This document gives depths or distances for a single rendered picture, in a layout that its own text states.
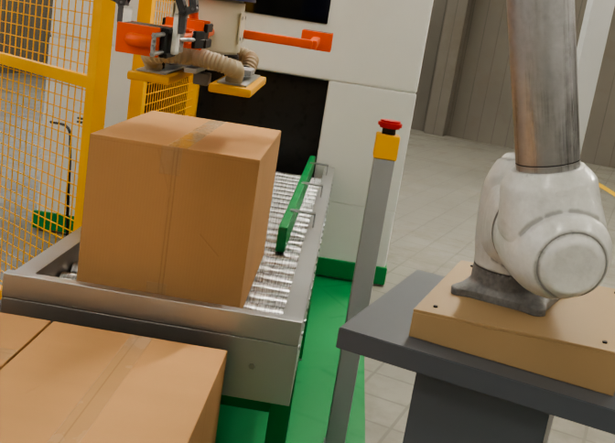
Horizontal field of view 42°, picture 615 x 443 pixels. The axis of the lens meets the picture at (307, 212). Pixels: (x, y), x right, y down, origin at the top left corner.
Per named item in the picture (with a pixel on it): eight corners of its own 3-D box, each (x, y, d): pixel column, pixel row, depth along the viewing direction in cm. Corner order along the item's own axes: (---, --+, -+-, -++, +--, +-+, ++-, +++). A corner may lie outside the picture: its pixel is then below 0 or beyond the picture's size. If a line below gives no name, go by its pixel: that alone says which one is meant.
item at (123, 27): (127, 48, 143) (130, 20, 142) (168, 55, 143) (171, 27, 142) (114, 51, 135) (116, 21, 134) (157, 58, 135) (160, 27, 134)
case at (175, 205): (138, 235, 251) (152, 110, 242) (263, 255, 250) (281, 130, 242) (74, 296, 192) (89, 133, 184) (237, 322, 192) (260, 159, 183)
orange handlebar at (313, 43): (212, 31, 223) (213, 18, 222) (318, 48, 222) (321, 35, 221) (118, 48, 133) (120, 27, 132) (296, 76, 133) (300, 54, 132)
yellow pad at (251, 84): (229, 78, 216) (231, 59, 215) (265, 84, 216) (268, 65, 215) (207, 91, 183) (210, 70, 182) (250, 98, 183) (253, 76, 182)
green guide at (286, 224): (307, 171, 411) (309, 154, 409) (328, 174, 411) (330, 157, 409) (275, 252, 255) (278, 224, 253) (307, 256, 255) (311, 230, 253)
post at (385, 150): (323, 438, 255) (376, 131, 233) (344, 442, 255) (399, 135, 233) (322, 449, 248) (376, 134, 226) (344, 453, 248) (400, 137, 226)
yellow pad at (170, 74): (160, 68, 216) (162, 49, 215) (197, 73, 216) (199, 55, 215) (125, 79, 183) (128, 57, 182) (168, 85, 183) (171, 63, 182)
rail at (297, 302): (319, 201, 414) (325, 166, 410) (329, 203, 414) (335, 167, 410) (269, 395, 189) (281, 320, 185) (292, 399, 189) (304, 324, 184)
